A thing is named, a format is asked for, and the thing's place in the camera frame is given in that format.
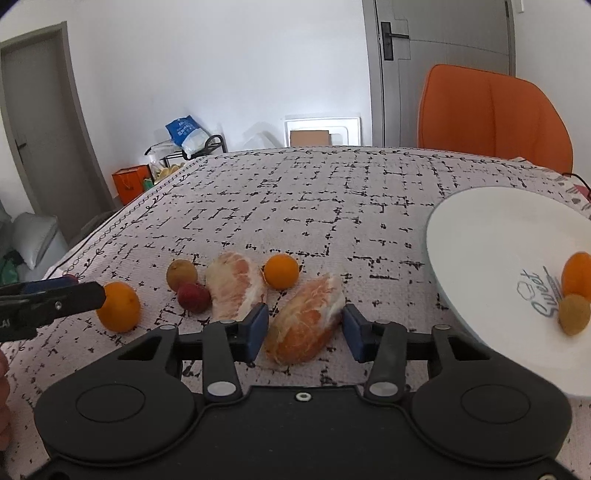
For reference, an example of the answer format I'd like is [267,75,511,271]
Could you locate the person's left hand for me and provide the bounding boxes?
[0,353,9,446]

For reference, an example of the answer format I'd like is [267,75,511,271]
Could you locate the white foam packaging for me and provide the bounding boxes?
[283,114,362,147]

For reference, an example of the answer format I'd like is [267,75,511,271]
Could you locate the grey-framed door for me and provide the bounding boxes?
[0,23,116,245]

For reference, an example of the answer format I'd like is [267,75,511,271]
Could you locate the grey plastic sack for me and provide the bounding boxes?
[11,212,61,271]

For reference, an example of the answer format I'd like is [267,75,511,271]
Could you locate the small orange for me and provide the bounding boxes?
[96,281,141,334]
[561,251,591,301]
[263,254,300,291]

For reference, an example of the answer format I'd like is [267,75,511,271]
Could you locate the black wire rack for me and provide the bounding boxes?
[147,135,228,174]

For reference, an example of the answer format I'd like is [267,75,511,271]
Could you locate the blue and white bag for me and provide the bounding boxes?
[165,114,211,160]

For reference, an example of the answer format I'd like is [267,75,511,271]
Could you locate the brown round fruit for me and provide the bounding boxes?
[558,294,591,336]
[166,259,198,292]

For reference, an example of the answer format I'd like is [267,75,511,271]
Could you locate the brown cardboard sheet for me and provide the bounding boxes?
[289,130,331,147]

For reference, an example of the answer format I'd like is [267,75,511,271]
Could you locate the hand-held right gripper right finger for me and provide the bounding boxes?
[342,305,495,400]

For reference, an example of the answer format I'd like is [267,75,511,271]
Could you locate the black door handle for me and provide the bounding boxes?
[379,21,410,61]

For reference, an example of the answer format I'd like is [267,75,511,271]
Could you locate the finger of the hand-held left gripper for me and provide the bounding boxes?
[0,281,107,326]
[0,275,79,297]

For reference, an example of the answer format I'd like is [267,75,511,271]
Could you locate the white plate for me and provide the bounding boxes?
[425,186,591,397]

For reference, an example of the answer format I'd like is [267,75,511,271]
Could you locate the grey door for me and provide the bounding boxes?
[361,0,517,147]

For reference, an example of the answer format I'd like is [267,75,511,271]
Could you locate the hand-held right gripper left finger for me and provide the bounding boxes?
[117,303,270,402]

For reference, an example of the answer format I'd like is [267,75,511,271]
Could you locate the peeled pomelo segment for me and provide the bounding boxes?
[262,272,346,365]
[205,251,269,324]

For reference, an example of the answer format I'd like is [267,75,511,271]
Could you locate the orange chair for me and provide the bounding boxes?
[417,64,574,175]

